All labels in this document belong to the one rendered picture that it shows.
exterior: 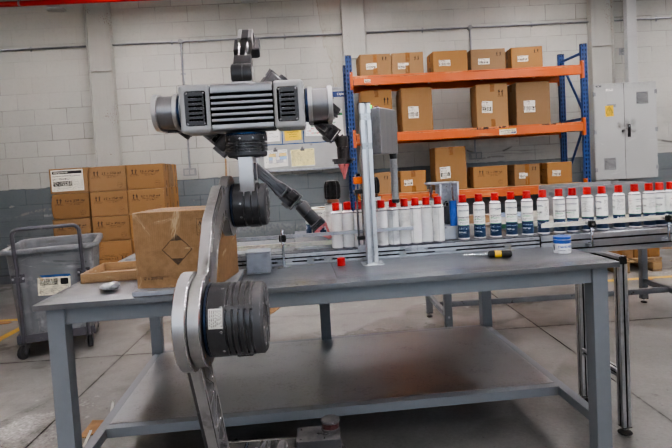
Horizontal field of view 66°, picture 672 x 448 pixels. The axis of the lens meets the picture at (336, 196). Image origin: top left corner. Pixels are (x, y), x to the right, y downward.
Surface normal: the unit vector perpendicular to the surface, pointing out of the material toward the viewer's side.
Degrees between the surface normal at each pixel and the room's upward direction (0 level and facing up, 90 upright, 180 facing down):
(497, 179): 91
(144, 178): 90
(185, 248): 90
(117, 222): 89
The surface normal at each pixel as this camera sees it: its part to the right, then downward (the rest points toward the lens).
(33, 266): 0.36, 0.09
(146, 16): 0.04, 0.05
